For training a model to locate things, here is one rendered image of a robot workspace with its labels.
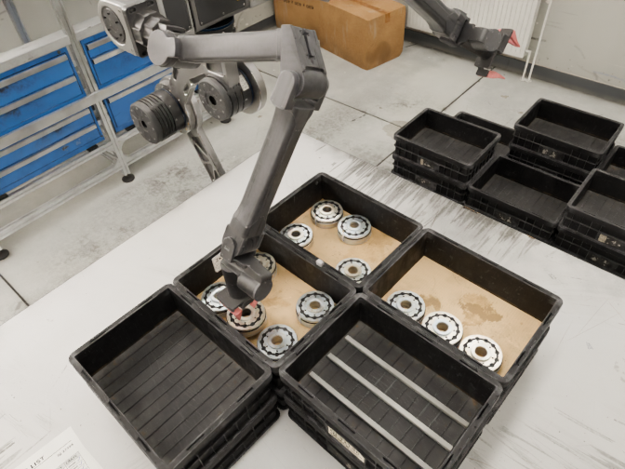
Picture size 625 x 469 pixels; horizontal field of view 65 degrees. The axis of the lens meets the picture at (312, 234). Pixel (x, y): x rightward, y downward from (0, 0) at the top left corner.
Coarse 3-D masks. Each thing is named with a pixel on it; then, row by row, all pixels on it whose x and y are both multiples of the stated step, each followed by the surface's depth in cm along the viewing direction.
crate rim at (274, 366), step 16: (208, 256) 136; (304, 256) 134; (352, 288) 125; (224, 320) 121; (320, 320) 119; (240, 336) 117; (304, 336) 116; (256, 352) 114; (288, 352) 114; (272, 368) 112
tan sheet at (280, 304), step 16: (288, 272) 144; (272, 288) 140; (288, 288) 139; (304, 288) 139; (272, 304) 136; (288, 304) 135; (336, 304) 135; (272, 320) 132; (288, 320) 132; (256, 336) 129
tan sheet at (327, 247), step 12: (300, 216) 160; (312, 228) 156; (336, 228) 155; (372, 228) 154; (324, 240) 152; (336, 240) 151; (372, 240) 151; (384, 240) 150; (396, 240) 150; (312, 252) 148; (324, 252) 148; (336, 252) 148; (348, 252) 148; (360, 252) 147; (372, 252) 147; (384, 252) 147; (336, 264) 145; (372, 264) 144
